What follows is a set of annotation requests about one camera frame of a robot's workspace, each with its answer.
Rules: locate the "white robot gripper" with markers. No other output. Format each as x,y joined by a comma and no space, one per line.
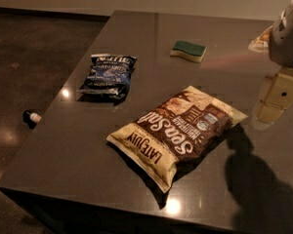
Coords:
285,41

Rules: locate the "green and yellow sponge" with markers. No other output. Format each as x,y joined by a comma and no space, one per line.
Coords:
188,51

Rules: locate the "pale snack bag at edge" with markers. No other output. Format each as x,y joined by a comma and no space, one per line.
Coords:
261,43

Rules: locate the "brown Late July chip bag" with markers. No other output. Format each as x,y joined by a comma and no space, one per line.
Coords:
178,131

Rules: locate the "blue Kettle chip bag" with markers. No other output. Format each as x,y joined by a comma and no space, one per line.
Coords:
109,76

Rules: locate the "small bottle on floor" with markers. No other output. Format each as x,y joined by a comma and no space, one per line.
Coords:
31,117

